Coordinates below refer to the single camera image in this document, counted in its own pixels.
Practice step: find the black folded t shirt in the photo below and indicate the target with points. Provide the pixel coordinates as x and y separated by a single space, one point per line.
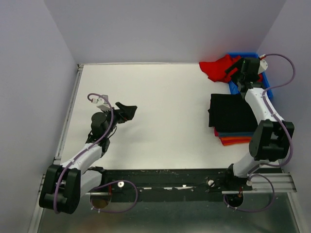
231 114

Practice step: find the side aluminium table rail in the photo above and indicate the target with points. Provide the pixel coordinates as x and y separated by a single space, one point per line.
61 144

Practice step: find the red t shirt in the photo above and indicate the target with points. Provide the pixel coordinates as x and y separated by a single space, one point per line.
216 70
216 133

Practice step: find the blue plastic bin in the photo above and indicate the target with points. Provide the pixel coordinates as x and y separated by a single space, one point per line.
233 88

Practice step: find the right aluminium extrusion rail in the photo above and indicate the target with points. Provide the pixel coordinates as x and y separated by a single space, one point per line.
259 184

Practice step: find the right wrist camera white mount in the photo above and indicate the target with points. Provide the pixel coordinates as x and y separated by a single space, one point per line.
262 64

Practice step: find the red folded t shirt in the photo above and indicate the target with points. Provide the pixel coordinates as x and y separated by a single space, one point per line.
216 133

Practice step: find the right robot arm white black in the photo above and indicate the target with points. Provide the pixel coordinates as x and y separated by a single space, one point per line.
272 139

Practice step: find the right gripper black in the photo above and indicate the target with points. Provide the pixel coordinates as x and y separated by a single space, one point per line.
238 64

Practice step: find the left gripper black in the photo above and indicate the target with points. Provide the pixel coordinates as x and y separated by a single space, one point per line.
128 111

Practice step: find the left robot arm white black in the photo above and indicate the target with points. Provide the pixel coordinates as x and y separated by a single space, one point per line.
77 165

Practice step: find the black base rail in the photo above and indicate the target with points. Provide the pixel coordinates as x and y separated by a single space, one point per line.
156 185

